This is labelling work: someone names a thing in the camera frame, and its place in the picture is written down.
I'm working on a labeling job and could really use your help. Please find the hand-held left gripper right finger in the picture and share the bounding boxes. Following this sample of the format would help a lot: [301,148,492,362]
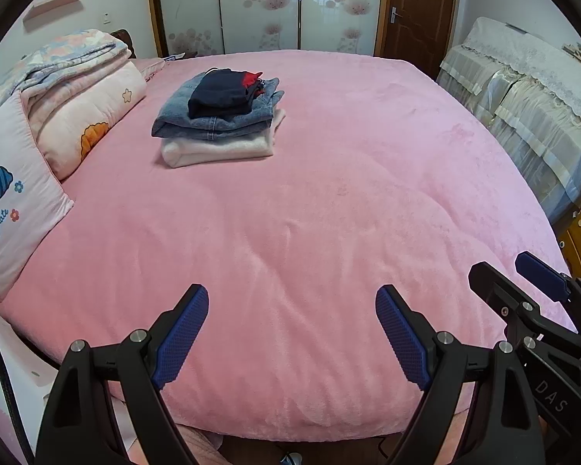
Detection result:
[374,284,547,465]

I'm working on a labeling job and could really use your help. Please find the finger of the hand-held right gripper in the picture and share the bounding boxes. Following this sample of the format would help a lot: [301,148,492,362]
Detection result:
[468,260,581,355]
[514,250,581,338]

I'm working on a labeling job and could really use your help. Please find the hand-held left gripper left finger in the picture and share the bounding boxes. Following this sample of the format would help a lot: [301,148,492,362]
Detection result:
[35,284,210,465]

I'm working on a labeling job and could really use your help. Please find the red and navy jacket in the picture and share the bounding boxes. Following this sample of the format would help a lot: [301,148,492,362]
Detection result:
[188,69,265,119]

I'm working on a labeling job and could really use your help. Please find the pink bed blanket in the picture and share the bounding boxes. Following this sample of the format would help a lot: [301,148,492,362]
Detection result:
[0,49,578,444]

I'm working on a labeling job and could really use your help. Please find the cream lace covered furniture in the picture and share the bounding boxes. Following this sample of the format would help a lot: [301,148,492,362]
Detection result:
[436,16,581,226]

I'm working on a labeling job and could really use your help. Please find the folded cream garment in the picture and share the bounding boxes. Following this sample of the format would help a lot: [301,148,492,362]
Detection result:
[161,107,287,169]

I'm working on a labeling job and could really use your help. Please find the white printed pillow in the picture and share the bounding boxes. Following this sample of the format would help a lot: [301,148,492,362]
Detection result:
[0,90,75,301]

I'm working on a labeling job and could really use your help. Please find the folded blue jeans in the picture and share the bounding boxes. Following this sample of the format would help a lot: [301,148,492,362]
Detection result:
[151,72,285,140]

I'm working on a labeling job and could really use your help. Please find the pink quilt with orange flower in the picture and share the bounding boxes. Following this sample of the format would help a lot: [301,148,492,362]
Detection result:
[22,60,148,182]

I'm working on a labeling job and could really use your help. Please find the brown wooden door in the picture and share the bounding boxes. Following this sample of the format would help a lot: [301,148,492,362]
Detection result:
[375,0,461,81]

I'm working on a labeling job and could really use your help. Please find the dark wooden headboard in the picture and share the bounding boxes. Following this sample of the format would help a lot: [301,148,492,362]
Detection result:
[110,29,137,59]

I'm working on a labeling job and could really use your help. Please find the folded floral quilt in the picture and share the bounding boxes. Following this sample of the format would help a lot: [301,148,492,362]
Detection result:
[0,29,131,122]

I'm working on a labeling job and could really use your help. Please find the floral sliding door wardrobe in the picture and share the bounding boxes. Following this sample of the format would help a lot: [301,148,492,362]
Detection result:
[145,0,393,59]

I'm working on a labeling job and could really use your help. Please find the pink wall shelf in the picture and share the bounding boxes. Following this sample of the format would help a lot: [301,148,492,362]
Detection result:
[23,0,93,27]

